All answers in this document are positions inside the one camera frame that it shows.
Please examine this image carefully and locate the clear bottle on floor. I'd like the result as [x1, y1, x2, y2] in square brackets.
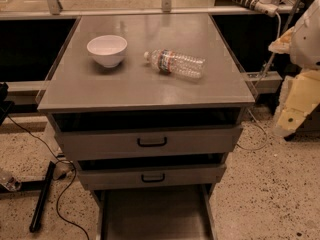
[0, 170, 22, 192]

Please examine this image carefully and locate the white power strip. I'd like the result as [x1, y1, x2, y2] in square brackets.
[232, 0, 278, 17]

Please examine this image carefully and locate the aluminium frame rail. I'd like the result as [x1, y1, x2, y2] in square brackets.
[0, 0, 305, 97]

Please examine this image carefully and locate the white ceramic bowl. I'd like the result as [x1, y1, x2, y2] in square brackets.
[87, 35, 128, 68]

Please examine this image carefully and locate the grey drawer cabinet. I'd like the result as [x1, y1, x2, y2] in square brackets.
[36, 13, 257, 240]

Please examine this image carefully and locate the grey middle drawer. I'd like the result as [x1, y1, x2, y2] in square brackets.
[78, 164, 226, 190]

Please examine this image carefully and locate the black floor stand bar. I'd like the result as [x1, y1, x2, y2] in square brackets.
[29, 162, 56, 233]

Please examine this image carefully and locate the grey open bottom drawer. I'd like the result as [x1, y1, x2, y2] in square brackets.
[95, 185, 218, 240]

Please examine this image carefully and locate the black device at left edge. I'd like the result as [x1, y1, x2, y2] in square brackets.
[0, 83, 14, 125]

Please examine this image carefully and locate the clear plastic water bottle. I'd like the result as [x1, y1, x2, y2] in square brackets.
[144, 49, 206, 80]

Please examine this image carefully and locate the white power cable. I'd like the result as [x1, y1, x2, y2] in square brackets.
[235, 12, 283, 152]

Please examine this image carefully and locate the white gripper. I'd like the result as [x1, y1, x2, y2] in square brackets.
[268, 0, 320, 137]

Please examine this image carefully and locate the grey top drawer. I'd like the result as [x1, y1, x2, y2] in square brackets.
[55, 126, 242, 161]

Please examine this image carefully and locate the black floor cable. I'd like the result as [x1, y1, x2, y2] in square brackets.
[6, 114, 91, 240]

